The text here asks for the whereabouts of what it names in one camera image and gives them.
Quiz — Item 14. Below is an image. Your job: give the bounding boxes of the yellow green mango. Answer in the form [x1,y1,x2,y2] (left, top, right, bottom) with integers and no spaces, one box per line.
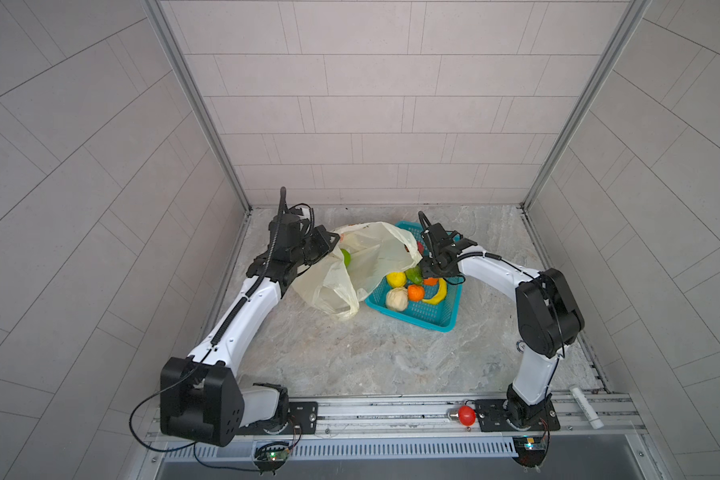
[405,266,424,285]

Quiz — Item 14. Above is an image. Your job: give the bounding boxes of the orange tangerine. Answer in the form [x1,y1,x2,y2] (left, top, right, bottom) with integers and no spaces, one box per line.
[407,284,426,302]

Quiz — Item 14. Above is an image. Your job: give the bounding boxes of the cream plastic bag orange print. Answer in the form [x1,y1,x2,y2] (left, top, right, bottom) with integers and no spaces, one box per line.
[291,222,422,321]

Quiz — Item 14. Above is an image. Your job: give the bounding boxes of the beige pear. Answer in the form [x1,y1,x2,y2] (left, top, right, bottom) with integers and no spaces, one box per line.
[385,287,409,312]

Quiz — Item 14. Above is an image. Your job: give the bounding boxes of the green guava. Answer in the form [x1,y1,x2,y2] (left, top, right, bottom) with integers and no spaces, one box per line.
[340,248,351,267]

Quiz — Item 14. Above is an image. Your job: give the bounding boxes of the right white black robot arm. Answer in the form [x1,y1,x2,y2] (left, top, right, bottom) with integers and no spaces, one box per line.
[419,212,585,431]

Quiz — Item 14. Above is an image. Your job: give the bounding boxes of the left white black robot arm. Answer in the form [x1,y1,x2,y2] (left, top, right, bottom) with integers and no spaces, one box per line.
[160,204,339,446]

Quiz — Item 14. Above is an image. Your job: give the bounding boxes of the yellow banana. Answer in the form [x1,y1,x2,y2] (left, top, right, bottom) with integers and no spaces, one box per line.
[422,278,447,305]

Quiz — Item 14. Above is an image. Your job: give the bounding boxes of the yellow lemon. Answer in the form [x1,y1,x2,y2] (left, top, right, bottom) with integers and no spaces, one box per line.
[386,272,407,289]

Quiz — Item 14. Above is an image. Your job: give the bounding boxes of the teal plastic basket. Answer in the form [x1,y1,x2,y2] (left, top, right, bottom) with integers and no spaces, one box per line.
[364,220,465,333]

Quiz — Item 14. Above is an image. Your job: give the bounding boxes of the red emergency stop button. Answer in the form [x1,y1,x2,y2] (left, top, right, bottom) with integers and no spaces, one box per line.
[447,405,477,428]

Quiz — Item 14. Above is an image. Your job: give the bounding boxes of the right circuit board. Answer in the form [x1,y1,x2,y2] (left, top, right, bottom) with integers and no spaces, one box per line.
[512,437,548,468]

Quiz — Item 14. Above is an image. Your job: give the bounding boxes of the circuit board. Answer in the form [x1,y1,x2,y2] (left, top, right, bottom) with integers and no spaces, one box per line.
[512,437,548,468]
[254,441,291,463]

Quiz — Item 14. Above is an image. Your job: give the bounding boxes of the left circuit board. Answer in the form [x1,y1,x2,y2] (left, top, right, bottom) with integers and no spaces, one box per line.
[254,441,291,463]

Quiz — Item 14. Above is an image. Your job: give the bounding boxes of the white marker pen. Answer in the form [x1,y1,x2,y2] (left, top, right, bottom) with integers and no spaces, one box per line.
[569,386,604,430]

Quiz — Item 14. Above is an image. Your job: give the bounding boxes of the black corrugated cable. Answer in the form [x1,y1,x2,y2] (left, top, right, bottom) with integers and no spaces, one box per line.
[209,186,289,349]

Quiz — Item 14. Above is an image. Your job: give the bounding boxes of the aluminium mounting rail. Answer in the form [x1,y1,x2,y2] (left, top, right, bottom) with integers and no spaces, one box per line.
[291,391,647,440]

